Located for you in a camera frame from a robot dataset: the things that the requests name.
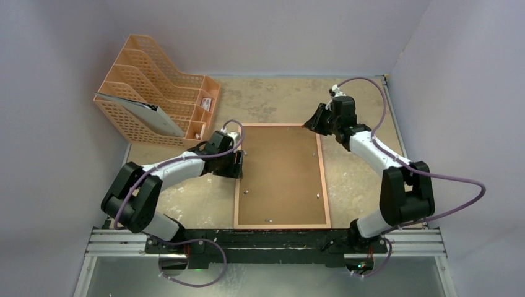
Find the pink picture frame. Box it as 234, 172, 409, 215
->
233, 123, 331, 230

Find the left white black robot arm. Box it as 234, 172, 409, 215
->
101, 130, 243, 253

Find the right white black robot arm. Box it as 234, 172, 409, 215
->
303, 95, 435, 252

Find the red white small box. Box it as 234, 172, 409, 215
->
200, 97, 213, 112

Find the grey folder in organizer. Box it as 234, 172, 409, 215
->
95, 92, 185, 137

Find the orange plastic file organizer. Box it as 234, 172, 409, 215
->
93, 34, 221, 147

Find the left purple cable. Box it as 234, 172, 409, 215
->
113, 119, 246, 287

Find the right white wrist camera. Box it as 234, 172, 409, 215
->
326, 84, 346, 110

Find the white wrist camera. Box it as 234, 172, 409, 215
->
326, 84, 346, 110
221, 129, 241, 145

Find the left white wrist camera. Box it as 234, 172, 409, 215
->
221, 129, 241, 145

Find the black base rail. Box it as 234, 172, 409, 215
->
145, 228, 388, 269

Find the aluminium extrusion rail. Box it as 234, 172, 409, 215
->
86, 229, 447, 257

